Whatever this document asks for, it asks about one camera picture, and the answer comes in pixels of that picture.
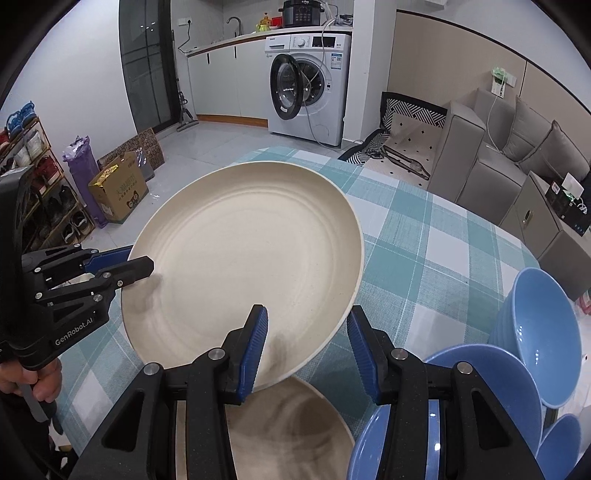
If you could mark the beige plate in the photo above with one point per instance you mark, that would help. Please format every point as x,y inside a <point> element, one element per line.
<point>286,434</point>
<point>240,258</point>

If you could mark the upright vacuum cleaner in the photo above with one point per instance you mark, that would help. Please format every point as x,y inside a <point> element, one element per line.
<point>184,120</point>

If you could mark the purple plastic bag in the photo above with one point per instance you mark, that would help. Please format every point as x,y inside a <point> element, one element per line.
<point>83,180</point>

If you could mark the black pressure cooker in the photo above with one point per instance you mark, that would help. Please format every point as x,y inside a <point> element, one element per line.
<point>302,14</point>

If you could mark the yellow cardboard box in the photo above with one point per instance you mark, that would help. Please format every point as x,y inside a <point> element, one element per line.
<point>120,189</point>

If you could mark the white washing machine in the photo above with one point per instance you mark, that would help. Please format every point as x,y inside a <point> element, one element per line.
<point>328,97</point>

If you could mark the light blue bowl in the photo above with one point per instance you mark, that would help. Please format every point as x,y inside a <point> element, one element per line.
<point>540,332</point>

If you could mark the grey side cabinet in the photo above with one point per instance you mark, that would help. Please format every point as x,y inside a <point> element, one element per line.
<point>531,221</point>

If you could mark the white tissue box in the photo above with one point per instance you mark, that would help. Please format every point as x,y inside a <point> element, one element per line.
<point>575,183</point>

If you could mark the grey sofa cushion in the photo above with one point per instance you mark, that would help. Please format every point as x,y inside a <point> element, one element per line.
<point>558,152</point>
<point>526,129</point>

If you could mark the dark blue bowl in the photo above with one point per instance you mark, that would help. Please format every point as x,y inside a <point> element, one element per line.
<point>512,392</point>

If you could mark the teal checkered tablecloth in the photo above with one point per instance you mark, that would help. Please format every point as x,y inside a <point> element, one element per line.
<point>438,258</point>

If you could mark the white kitchen base cabinet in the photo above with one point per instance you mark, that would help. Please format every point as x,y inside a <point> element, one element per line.
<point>221,78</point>

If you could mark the person's left hand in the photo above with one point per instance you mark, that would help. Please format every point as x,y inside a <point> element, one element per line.
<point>46,387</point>

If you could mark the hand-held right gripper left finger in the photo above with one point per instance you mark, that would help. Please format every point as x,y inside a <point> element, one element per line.
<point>251,355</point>

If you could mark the grey sofa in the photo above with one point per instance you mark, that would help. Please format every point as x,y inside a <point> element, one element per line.
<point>475,170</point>

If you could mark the wooden shoe rack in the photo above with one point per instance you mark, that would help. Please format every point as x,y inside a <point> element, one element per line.
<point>41,184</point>

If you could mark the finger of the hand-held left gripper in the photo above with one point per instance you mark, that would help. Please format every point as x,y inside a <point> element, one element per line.
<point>108,261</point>
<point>134,270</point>

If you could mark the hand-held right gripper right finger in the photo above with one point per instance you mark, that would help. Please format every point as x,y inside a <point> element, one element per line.
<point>364,360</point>

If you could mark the dark glass door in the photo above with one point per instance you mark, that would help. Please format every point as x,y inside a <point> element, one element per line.
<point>143,69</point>

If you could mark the black box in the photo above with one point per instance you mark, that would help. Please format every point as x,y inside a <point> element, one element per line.
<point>568,212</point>

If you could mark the kitchen faucet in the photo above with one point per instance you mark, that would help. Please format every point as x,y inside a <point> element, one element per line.
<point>238,23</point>

